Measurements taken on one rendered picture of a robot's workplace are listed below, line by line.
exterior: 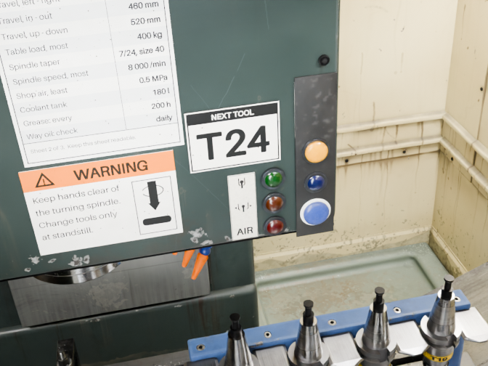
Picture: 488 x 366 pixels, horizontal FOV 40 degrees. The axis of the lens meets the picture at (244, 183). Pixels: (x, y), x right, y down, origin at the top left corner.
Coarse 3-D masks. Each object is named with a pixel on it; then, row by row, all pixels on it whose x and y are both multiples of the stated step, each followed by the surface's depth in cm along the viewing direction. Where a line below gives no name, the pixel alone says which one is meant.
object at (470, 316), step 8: (456, 312) 111; (464, 312) 111; (472, 312) 111; (480, 312) 111; (464, 320) 109; (472, 320) 109; (480, 320) 109; (464, 328) 108; (472, 328) 108; (480, 328) 108; (464, 336) 107; (472, 336) 106; (480, 336) 106
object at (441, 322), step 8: (440, 296) 103; (440, 304) 103; (448, 304) 103; (432, 312) 105; (440, 312) 104; (448, 312) 103; (432, 320) 106; (440, 320) 104; (448, 320) 104; (432, 328) 106; (440, 328) 105; (448, 328) 105
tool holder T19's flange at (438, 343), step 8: (424, 320) 108; (456, 320) 108; (424, 328) 107; (456, 328) 107; (424, 336) 107; (432, 336) 106; (440, 336) 105; (448, 336) 105; (456, 336) 105; (432, 344) 106; (440, 344) 105; (448, 344) 107; (456, 344) 106
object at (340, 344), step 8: (328, 336) 108; (336, 336) 108; (344, 336) 108; (352, 336) 108; (328, 344) 106; (336, 344) 106; (344, 344) 106; (352, 344) 106; (336, 352) 105; (344, 352) 105; (352, 352) 105; (336, 360) 104; (344, 360) 103; (352, 360) 103; (360, 360) 104
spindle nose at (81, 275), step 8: (104, 264) 92; (112, 264) 93; (64, 272) 90; (72, 272) 90; (80, 272) 90; (88, 272) 91; (96, 272) 92; (104, 272) 92; (48, 280) 91; (56, 280) 91; (64, 280) 91; (72, 280) 91; (80, 280) 91; (88, 280) 92
